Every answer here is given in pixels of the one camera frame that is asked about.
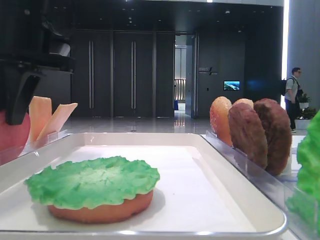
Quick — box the clear left long rail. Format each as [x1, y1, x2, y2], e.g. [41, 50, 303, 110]
[0, 130, 70, 166]

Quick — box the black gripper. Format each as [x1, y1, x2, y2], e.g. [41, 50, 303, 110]
[0, 0, 75, 125]

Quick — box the green lettuce leaf on tray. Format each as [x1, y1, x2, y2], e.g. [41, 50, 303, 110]
[24, 156, 160, 210]

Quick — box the white rectangular metal tray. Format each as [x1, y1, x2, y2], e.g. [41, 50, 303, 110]
[0, 133, 288, 240]

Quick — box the wall mounted screen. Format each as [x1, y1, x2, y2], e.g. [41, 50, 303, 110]
[223, 81, 240, 91]

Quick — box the left brown meat patty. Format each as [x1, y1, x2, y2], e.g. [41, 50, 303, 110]
[228, 102, 268, 169]

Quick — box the brown meat patty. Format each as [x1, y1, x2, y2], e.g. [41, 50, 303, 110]
[253, 98, 292, 176]
[228, 102, 268, 169]

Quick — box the clear right long rail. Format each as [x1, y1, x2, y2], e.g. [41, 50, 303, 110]
[205, 129, 320, 240]

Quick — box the green lettuce leaf standing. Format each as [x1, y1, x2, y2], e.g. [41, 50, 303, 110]
[286, 114, 320, 234]

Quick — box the clear long rail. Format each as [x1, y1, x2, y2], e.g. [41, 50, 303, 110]
[0, 130, 70, 166]
[205, 129, 320, 240]

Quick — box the bun half under lettuce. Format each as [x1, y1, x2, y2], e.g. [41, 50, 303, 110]
[47, 190, 154, 224]

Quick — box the person with backpack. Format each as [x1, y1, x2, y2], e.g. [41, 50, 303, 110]
[280, 67, 302, 133]

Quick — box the left bun half top right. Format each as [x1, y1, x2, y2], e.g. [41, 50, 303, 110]
[209, 96, 233, 146]

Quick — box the left orange cheese slice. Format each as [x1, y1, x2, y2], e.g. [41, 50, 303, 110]
[29, 95, 52, 142]

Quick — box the potted green plant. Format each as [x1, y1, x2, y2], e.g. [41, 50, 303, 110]
[295, 93, 317, 130]

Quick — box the orange cheese slice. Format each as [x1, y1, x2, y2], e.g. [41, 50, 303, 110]
[36, 103, 78, 141]
[29, 95, 52, 142]

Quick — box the right brown meat patty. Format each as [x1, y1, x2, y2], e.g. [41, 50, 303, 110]
[253, 98, 292, 176]

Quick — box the red tomato slice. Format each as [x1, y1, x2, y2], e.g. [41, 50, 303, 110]
[0, 110, 31, 163]

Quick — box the right orange cheese slice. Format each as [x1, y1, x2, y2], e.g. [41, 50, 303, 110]
[36, 103, 78, 141]

